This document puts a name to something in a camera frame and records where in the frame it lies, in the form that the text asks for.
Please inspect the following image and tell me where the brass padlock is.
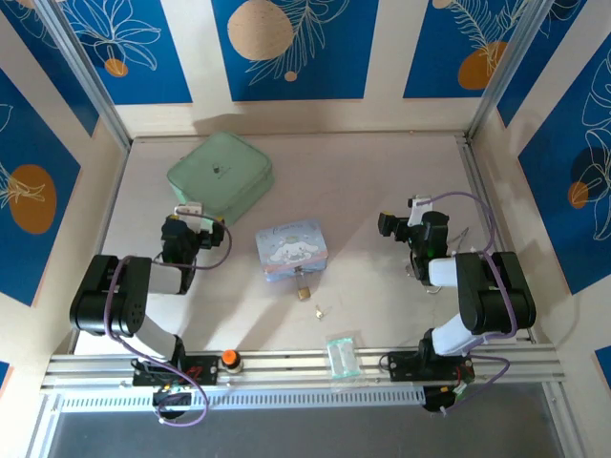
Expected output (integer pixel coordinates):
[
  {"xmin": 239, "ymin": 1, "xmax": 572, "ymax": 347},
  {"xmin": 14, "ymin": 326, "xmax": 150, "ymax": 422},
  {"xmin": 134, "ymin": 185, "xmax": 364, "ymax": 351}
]
[{"xmin": 295, "ymin": 269, "xmax": 312, "ymax": 302}]

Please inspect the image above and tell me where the green zip pouch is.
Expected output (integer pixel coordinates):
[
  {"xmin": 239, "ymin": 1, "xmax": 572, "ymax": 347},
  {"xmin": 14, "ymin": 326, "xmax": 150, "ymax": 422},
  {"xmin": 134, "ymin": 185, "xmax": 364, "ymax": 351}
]
[{"xmin": 165, "ymin": 132, "xmax": 276, "ymax": 228}]

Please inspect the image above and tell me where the blue cartoon tin box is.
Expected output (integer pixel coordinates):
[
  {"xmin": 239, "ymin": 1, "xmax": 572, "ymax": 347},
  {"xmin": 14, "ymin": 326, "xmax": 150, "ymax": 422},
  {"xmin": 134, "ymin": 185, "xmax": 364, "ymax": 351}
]
[{"xmin": 255, "ymin": 218, "xmax": 330, "ymax": 284}]

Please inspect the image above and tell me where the orange push button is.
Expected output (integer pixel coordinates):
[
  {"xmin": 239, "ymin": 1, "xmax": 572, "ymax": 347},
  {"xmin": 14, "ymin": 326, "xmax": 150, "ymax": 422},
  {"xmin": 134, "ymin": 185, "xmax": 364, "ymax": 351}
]
[{"xmin": 220, "ymin": 348, "xmax": 245, "ymax": 374}]

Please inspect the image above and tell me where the clear plastic bag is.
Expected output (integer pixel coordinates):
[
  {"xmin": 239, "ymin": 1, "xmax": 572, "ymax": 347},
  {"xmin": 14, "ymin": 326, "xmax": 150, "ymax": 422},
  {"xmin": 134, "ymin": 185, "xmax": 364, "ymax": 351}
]
[{"xmin": 326, "ymin": 333, "xmax": 369, "ymax": 393}]

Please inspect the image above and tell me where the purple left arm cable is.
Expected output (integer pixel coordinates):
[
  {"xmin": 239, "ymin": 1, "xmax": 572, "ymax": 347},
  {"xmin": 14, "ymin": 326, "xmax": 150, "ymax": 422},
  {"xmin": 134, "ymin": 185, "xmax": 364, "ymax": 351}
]
[{"xmin": 103, "ymin": 214, "xmax": 234, "ymax": 427}]

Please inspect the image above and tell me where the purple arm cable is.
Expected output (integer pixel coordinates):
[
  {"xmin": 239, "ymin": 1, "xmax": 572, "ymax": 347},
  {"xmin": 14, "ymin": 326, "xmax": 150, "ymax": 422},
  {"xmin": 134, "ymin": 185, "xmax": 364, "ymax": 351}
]
[
  {"xmin": 103, "ymin": 214, "xmax": 234, "ymax": 427},
  {"xmin": 379, "ymin": 190, "xmax": 520, "ymax": 418}
]

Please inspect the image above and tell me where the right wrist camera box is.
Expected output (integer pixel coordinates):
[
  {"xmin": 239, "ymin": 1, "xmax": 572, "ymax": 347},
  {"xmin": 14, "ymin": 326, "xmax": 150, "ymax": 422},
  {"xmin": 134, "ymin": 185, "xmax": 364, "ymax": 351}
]
[{"xmin": 407, "ymin": 194, "xmax": 434, "ymax": 228}]

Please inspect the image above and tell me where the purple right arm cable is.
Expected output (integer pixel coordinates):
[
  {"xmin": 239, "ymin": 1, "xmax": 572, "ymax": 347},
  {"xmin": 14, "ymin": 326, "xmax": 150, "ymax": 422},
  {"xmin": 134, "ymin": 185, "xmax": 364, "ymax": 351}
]
[{"xmin": 379, "ymin": 190, "xmax": 520, "ymax": 418}]

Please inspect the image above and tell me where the aluminium side rail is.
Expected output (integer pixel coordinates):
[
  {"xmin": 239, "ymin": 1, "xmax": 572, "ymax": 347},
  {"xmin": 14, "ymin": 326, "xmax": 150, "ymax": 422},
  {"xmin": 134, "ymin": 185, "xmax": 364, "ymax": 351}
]
[{"xmin": 456, "ymin": 135, "xmax": 560, "ymax": 350}]

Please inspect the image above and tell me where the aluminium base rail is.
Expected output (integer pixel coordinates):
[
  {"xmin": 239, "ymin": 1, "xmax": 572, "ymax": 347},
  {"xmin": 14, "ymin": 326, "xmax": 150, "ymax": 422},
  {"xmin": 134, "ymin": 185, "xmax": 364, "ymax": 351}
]
[{"xmin": 40, "ymin": 343, "xmax": 565, "ymax": 391}]

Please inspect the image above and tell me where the aluminium frame post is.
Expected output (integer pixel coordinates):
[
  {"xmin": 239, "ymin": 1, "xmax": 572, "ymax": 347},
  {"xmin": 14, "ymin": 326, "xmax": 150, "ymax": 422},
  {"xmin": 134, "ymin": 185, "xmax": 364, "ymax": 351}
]
[
  {"xmin": 33, "ymin": 0, "xmax": 134, "ymax": 150},
  {"xmin": 464, "ymin": 0, "xmax": 551, "ymax": 140}
]

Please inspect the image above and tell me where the slotted grey cable duct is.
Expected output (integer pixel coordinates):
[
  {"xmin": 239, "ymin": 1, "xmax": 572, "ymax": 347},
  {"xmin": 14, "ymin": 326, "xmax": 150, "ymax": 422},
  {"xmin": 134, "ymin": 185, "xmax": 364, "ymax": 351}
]
[{"xmin": 55, "ymin": 385, "xmax": 427, "ymax": 414}]

